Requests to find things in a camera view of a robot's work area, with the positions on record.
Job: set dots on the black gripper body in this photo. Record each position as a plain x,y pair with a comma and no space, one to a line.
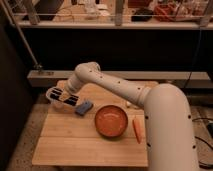
56,94

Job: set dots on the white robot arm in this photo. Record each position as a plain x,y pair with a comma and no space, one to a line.
169,127

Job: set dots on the blue eraser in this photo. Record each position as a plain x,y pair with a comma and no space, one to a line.
83,108

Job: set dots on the orange ceramic bowl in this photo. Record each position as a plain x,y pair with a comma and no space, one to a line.
111,121

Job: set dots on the metal diagonal pole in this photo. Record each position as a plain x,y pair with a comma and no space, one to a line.
37,65

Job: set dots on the wooden board table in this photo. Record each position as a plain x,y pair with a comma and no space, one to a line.
67,139

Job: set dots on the orange carrot toy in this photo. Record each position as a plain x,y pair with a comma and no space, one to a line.
137,129

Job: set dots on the black box on shelf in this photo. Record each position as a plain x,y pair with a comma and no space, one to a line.
142,15

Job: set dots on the red crate on shelf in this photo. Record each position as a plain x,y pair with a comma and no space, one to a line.
165,12

